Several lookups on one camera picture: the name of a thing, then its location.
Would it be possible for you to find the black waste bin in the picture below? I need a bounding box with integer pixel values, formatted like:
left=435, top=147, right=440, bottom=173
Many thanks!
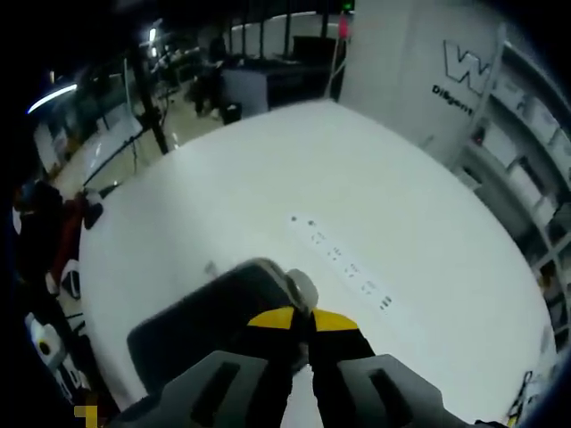
left=221, top=102, right=243, bottom=126

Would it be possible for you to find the ceiling light strip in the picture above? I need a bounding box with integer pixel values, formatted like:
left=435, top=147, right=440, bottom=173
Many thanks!
left=26, top=82, right=79, bottom=116

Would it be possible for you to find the black monitor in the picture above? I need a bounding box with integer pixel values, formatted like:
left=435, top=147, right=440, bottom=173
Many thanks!
left=292, top=35, right=338, bottom=59

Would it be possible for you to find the white cable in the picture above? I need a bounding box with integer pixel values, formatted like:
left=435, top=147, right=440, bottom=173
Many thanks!
left=327, top=39, right=347, bottom=97

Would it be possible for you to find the small black object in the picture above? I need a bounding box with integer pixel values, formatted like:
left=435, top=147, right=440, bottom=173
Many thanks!
left=83, top=202, right=104, bottom=229

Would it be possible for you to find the row of white storage boxes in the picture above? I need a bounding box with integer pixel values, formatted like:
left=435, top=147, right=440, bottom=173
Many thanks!
left=481, top=88, right=571, bottom=313

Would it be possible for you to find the dark low cabinet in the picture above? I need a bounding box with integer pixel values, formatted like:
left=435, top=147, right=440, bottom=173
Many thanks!
left=220, top=57, right=344, bottom=112

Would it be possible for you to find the grey towel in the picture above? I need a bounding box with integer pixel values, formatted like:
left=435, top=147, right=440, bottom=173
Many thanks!
left=127, top=257, right=320, bottom=396

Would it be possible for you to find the white table power strip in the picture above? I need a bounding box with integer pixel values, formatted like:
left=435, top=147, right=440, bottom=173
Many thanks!
left=286, top=212, right=394, bottom=317

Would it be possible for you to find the grey metal shelf rack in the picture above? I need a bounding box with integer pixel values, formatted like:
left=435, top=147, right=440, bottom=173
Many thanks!
left=450, top=21, right=571, bottom=344

